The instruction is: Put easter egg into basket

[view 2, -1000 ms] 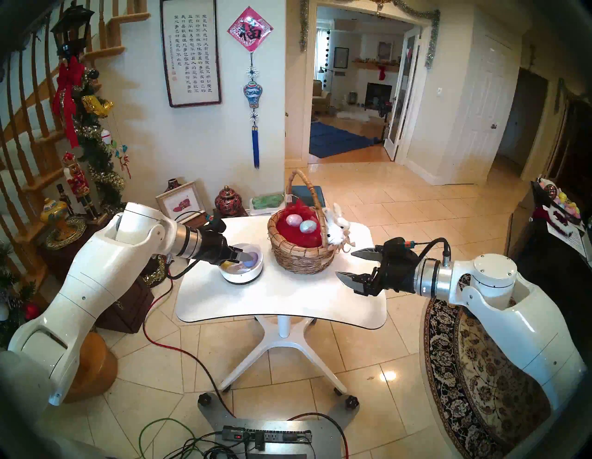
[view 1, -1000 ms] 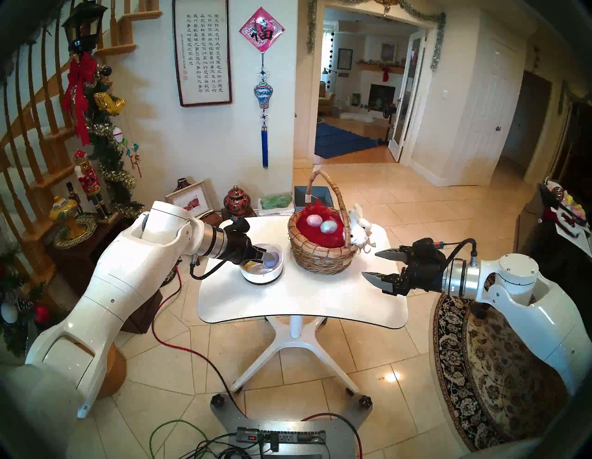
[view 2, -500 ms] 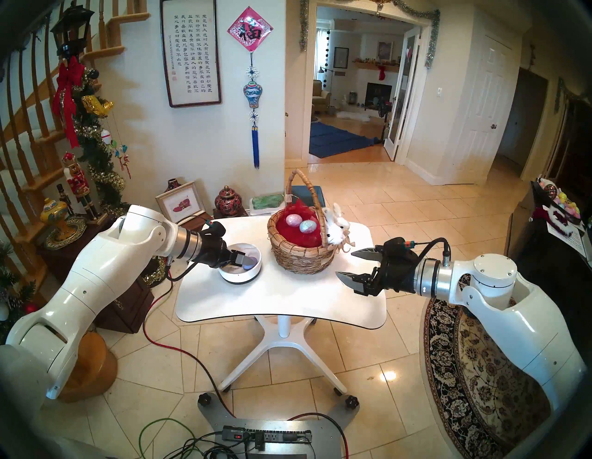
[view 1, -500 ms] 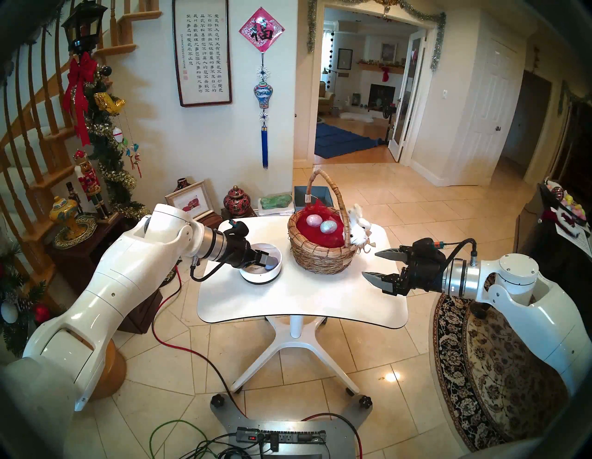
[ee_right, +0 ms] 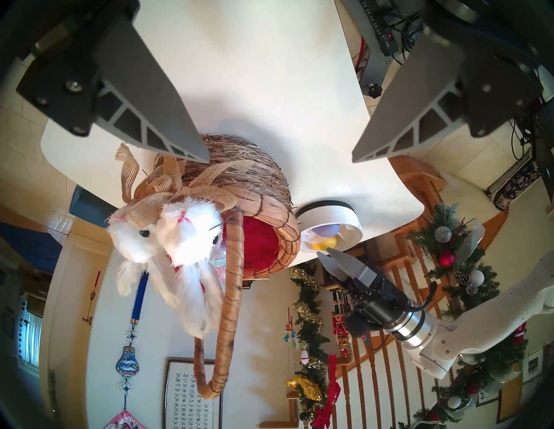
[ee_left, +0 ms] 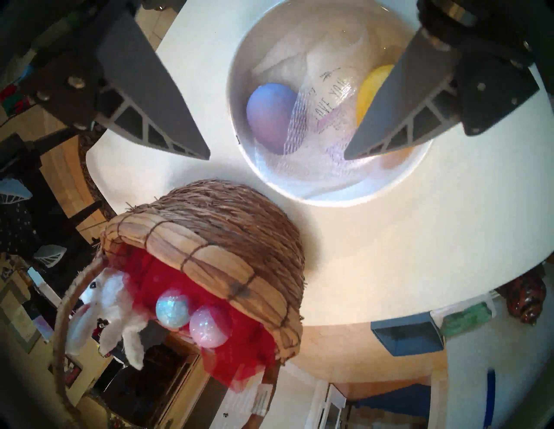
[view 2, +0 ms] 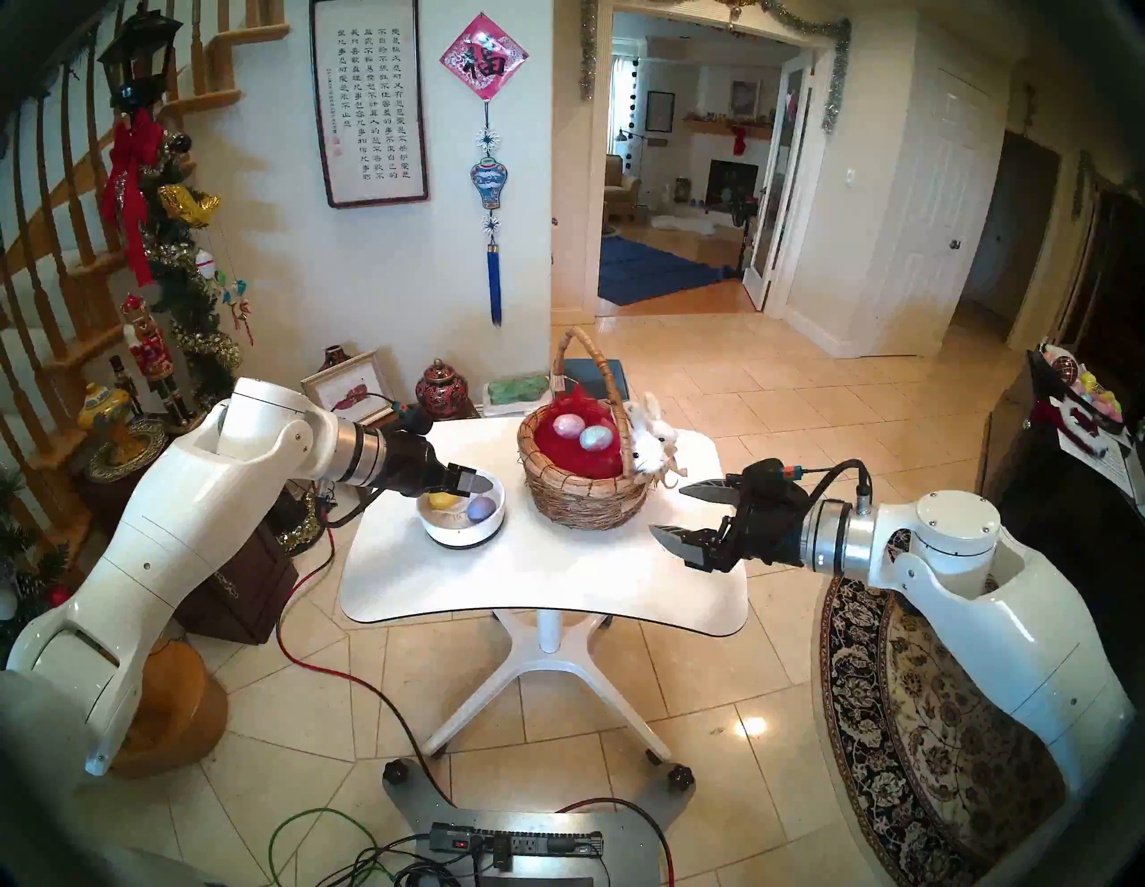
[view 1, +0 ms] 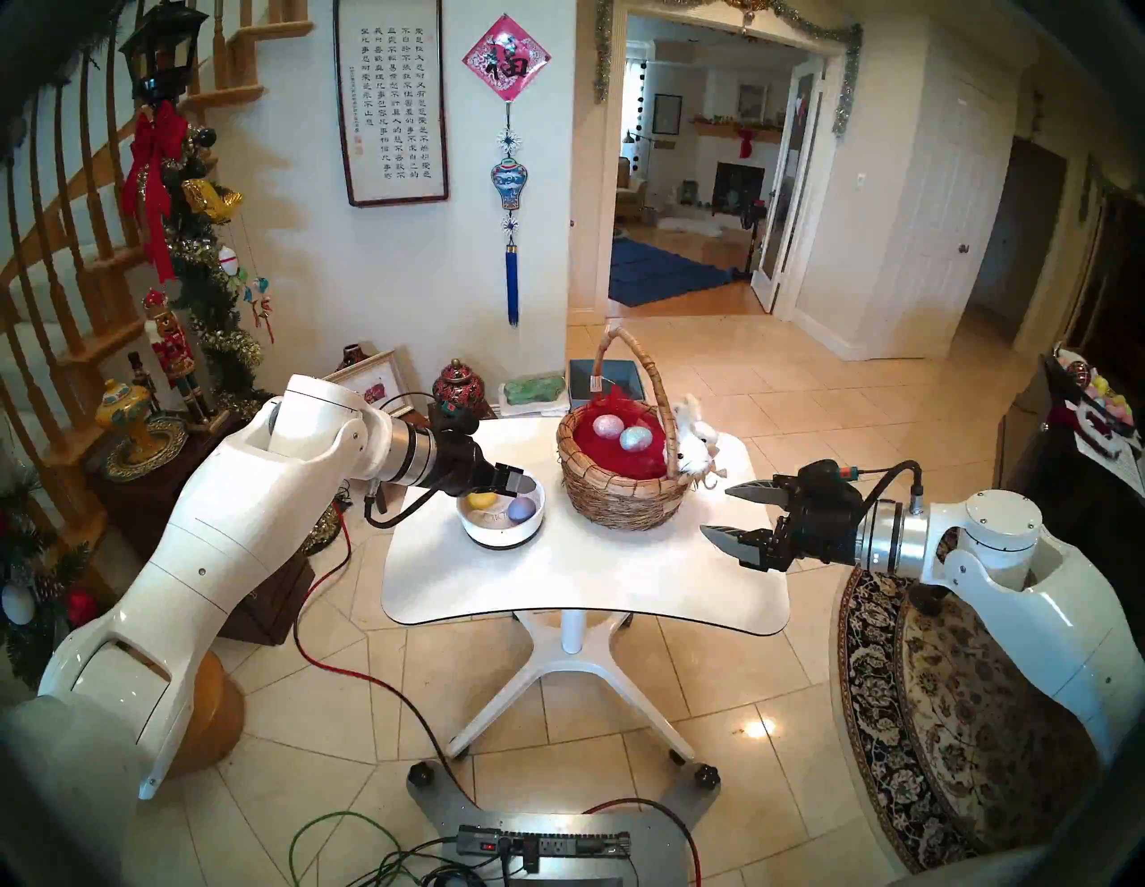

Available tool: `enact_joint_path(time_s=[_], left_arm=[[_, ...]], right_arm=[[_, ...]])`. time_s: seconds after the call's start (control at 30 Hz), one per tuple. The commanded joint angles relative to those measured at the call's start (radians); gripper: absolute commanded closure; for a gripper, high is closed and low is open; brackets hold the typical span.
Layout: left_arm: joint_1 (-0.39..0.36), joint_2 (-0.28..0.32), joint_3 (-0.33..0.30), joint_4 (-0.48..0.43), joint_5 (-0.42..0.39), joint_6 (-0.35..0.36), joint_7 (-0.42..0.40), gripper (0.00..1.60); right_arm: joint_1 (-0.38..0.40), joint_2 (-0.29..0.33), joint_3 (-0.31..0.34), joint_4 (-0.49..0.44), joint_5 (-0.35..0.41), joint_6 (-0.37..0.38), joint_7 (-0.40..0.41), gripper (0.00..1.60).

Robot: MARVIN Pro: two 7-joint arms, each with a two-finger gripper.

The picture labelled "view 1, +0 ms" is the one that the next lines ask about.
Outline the black power strip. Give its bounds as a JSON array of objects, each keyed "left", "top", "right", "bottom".
[{"left": 456, "top": 827, "right": 632, "bottom": 859}]

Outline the white bowl with black base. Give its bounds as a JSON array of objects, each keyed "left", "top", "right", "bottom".
[{"left": 456, "top": 474, "right": 547, "bottom": 551}]

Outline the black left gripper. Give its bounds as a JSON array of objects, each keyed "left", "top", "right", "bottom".
[{"left": 428, "top": 418, "right": 539, "bottom": 499}]

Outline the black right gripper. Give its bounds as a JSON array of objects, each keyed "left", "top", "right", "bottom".
[{"left": 700, "top": 460, "right": 864, "bottom": 573}]

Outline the red nutcracker figure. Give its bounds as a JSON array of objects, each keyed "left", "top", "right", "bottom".
[{"left": 141, "top": 288, "right": 208, "bottom": 423}]

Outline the green christmas garland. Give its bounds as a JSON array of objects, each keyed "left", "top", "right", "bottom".
[{"left": 0, "top": 0, "right": 269, "bottom": 694}]

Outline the red diamond fu sign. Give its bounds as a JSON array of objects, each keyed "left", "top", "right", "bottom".
[{"left": 462, "top": 13, "right": 552, "bottom": 102}]

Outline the dark wooden side table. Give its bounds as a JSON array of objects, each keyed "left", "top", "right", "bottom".
[{"left": 85, "top": 416, "right": 314, "bottom": 646}]

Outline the silver tinsel doorway garland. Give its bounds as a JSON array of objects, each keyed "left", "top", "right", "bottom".
[{"left": 593, "top": 0, "right": 865, "bottom": 139}]

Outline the beige armchair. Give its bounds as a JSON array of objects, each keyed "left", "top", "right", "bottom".
[{"left": 615, "top": 156, "right": 651, "bottom": 224}]

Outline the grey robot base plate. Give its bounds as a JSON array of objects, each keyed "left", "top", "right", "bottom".
[{"left": 407, "top": 760, "right": 721, "bottom": 887}]

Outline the framed calligraphy scroll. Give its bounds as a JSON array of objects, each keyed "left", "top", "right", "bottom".
[{"left": 333, "top": 0, "right": 451, "bottom": 208}]

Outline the grey left shoulder housing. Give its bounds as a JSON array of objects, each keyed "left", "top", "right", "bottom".
[{"left": 0, "top": 697, "right": 153, "bottom": 887}]

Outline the red ribbon bow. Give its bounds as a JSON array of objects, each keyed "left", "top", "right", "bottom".
[{"left": 121, "top": 100, "right": 191, "bottom": 284}]

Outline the small black nutcracker figure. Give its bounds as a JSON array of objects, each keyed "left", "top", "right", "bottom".
[{"left": 125, "top": 351, "right": 162, "bottom": 417}]

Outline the vase pendant with blue tassel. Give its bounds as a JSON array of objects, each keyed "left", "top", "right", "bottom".
[{"left": 489, "top": 101, "right": 530, "bottom": 327}]

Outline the framed picture with red print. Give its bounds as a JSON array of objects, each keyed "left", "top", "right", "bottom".
[{"left": 322, "top": 349, "right": 414, "bottom": 417}]

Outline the red cloisonne ginger jar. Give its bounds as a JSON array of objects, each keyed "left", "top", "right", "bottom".
[{"left": 432, "top": 359, "right": 487, "bottom": 408}]

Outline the white panel door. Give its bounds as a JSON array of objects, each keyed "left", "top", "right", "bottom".
[{"left": 895, "top": 54, "right": 1007, "bottom": 359}]

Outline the red cable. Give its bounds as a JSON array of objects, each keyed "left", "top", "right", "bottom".
[{"left": 292, "top": 501, "right": 703, "bottom": 887}]

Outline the green cable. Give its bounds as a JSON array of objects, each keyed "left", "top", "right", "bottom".
[{"left": 288, "top": 809, "right": 421, "bottom": 887}]

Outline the black fireplace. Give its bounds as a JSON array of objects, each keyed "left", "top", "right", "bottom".
[{"left": 713, "top": 163, "right": 768, "bottom": 215}]

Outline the wooden staircase banister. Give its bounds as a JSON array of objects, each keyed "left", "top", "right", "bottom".
[{"left": 0, "top": 0, "right": 314, "bottom": 779}]

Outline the blue storage box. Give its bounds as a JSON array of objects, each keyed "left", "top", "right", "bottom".
[{"left": 568, "top": 358, "right": 647, "bottom": 414}]

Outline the blue floor rug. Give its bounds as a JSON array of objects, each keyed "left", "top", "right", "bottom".
[{"left": 608, "top": 235, "right": 743, "bottom": 308}]

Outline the red tulle fabric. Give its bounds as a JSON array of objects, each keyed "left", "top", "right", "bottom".
[{"left": 572, "top": 386, "right": 670, "bottom": 481}]

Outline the black lantern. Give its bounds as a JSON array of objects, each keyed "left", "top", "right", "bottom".
[{"left": 119, "top": 0, "right": 209, "bottom": 106}]

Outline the round oriental rug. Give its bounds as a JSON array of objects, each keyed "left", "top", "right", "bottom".
[{"left": 836, "top": 528, "right": 1110, "bottom": 873}]

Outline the white french door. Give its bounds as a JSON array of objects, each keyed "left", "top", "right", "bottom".
[{"left": 750, "top": 58, "right": 828, "bottom": 314}]

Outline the large white plush bunny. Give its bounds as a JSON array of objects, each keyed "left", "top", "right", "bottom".
[{"left": 675, "top": 427, "right": 727, "bottom": 479}]

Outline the gold ingot ornament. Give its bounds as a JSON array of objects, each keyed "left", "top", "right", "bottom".
[{"left": 182, "top": 179, "right": 244, "bottom": 224}]

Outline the wicker basket with handle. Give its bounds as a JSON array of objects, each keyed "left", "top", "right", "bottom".
[{"left": 556, "top": 326, "right": 694, "bottom": 533}]

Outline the brass plate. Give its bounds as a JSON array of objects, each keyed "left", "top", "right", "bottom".
[{"left": 100, "top": 416, "right": 191, "bottom": 484}]

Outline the yellow ceramic vase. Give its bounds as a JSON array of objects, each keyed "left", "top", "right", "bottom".
[{"left": 96, "top": 378, "right": 150, "bottom": 461}]

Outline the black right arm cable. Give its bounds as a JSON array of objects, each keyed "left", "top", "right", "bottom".
[{"left": 845, "top": 460, "right": 924, "bottom": 517}]

